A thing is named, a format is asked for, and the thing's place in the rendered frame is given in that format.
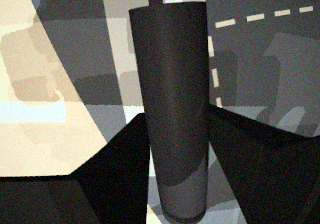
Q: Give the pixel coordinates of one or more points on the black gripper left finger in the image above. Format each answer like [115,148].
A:
[109,188]

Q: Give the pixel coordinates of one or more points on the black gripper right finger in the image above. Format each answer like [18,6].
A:
[274,174]

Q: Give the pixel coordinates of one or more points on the cream dashed outline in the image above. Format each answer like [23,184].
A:
[231,22]

